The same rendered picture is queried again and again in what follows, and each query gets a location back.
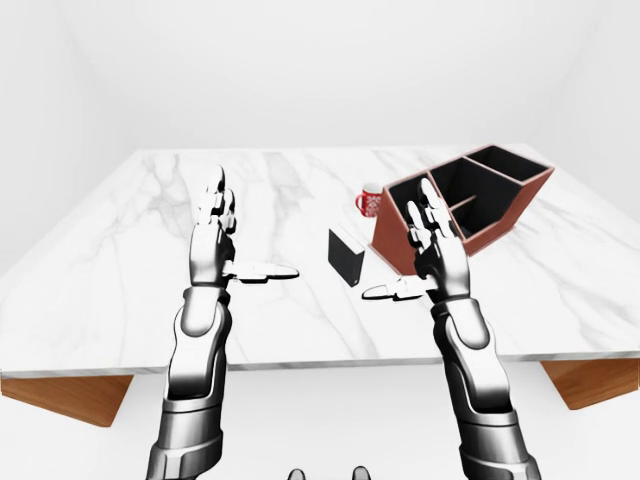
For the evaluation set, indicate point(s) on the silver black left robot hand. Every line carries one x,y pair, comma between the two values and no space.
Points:
207,250

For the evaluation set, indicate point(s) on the small dark rounded shape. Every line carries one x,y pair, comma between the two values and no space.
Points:
360,473
296,474

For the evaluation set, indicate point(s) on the red white patterned mug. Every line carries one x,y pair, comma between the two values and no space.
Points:
370,200

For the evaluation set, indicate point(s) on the red-brown desk caddy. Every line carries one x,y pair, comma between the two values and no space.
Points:
480,200

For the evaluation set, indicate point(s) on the black book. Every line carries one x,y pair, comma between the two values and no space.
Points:
345,257

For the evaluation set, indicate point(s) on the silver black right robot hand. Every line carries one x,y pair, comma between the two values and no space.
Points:
447,265

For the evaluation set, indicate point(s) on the brown wooden table leg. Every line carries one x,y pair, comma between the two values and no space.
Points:
67,397
592,382

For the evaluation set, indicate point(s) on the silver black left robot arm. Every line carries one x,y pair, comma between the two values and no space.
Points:
192,380

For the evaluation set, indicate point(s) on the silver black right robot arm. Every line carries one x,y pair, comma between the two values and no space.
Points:
475,385

